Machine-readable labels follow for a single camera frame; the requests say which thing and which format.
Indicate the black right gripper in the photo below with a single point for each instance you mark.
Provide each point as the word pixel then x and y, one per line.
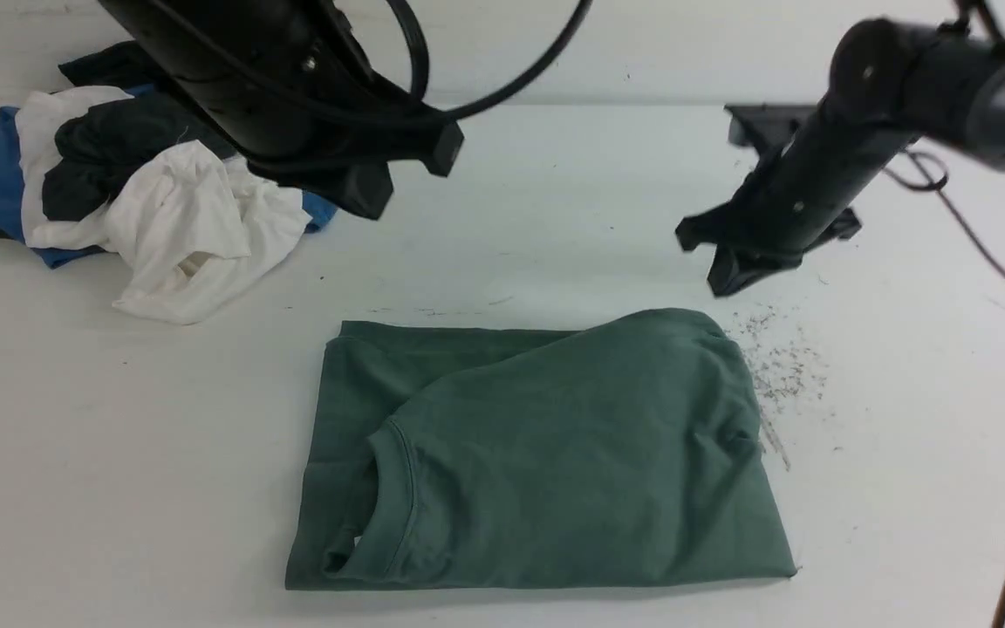
pixel 790 199

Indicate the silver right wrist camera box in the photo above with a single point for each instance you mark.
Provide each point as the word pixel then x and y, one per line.
pixel 765 127

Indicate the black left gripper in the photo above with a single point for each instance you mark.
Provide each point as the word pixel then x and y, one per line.
pixel 290 85

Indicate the green long-sleeve top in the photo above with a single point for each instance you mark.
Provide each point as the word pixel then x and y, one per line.
pixel 625 455

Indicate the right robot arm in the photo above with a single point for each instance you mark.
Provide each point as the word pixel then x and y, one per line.
pixel 955 95

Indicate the white crumpled shirt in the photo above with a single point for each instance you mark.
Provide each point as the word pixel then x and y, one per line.
pixel 195 230

